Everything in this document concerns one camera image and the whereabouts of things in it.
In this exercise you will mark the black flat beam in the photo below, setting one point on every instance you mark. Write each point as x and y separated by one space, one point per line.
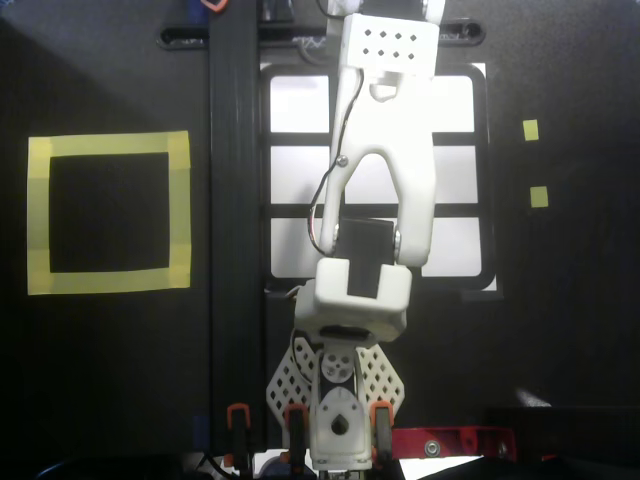
235 200

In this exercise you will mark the small yellow tape marker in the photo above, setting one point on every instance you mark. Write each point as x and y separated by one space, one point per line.
530 130
538 196

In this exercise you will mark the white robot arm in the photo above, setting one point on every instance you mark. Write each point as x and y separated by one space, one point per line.
380 125

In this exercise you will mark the orange black clamp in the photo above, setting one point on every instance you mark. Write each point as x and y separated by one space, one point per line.
238 425
296 430
382 430

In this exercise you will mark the blue tape piece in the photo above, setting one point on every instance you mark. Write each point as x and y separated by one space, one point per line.
201 430
196 10

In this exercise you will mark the orange clip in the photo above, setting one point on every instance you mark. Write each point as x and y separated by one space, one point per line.
215 5

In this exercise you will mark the white grid sheet black lines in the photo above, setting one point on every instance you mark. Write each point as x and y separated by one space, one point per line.
450 110

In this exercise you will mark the black slotted bar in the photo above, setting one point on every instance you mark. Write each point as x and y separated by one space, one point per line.
190 35

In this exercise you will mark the red plastic bracket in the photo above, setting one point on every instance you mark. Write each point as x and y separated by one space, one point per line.
455 440

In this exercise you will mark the yellow tape square outline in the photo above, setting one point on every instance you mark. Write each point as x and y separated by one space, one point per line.
110 144

